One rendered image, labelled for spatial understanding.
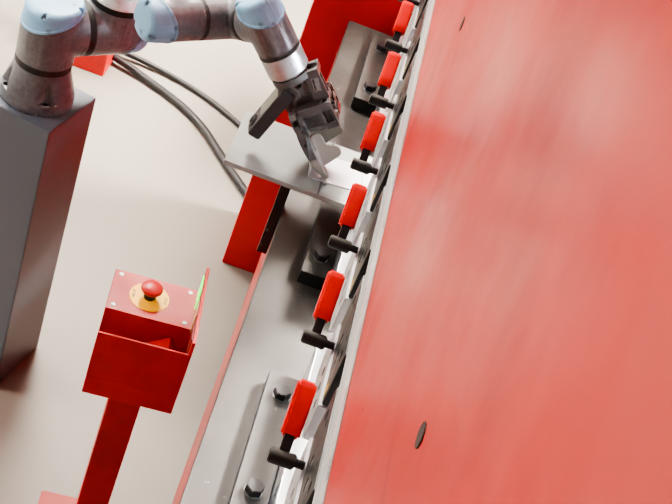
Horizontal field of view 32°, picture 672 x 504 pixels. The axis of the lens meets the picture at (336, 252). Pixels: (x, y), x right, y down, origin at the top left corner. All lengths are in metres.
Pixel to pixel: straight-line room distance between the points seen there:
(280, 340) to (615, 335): 1.56
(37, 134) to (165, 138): 1.45
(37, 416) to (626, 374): 2.56
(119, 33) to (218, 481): 1.06
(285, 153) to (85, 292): 1.19
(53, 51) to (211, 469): 1.00
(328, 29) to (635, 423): 2.64
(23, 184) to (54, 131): 0.15
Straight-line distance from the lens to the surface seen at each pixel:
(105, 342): 2.01
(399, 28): 2.11
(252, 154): 2.15
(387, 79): 1.94
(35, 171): 2.52
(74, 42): 2.43
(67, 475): 2.83
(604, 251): 0.51
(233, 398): 1.87
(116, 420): 2.25
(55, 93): 2.47
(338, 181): 2.16
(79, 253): 3.36
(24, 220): 2.60
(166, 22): 2.00
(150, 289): 2.10
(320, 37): 3.02
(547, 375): 0.52
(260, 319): 2.01
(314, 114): 2.08
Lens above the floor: 2.21
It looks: 37 degrees down
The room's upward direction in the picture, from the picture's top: 23 degrees clockwise
